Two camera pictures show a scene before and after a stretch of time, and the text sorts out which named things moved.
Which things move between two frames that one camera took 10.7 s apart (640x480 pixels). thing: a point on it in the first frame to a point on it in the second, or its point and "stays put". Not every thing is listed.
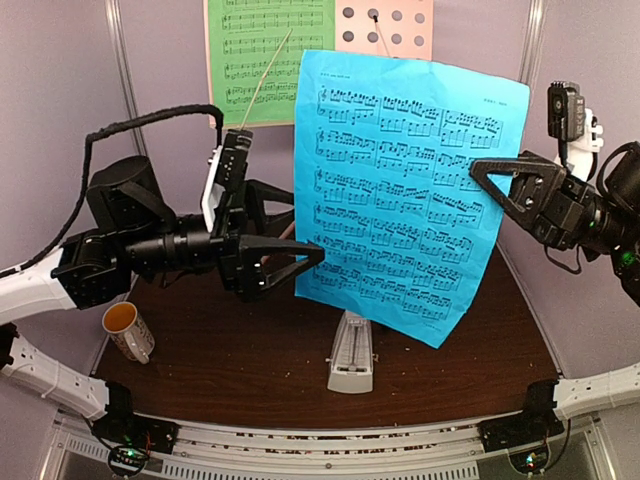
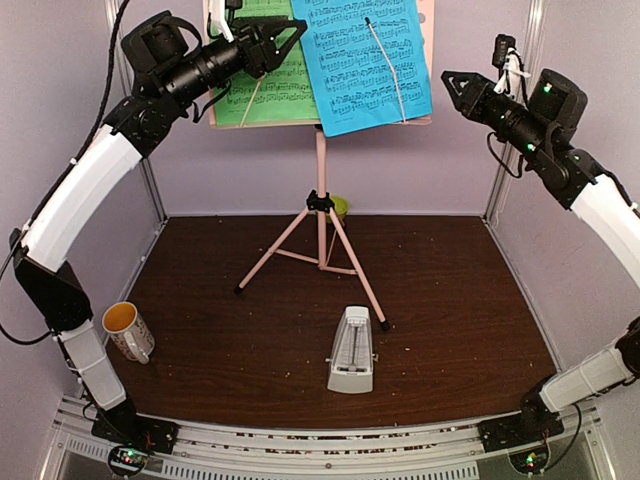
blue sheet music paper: x=383 y=148 to x=367 y=62
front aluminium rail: x=586 y=451 stays put
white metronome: x=351 y=363 stays put
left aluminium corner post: x=117 y=27 stays put
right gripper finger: x=534 y=189 to x=464 y=89
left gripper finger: x=252 y=249 to x=285 y=37
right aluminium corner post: x=533 y=37 stays put
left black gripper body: x=232 y=215 to x=255 y=62
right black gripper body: x=566 y=220 to x=483 y=112
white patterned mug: x=128 y=332 stays put
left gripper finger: x=257 y=222 to x=253 y=24
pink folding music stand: x=400 y=28 to x=319 y=238
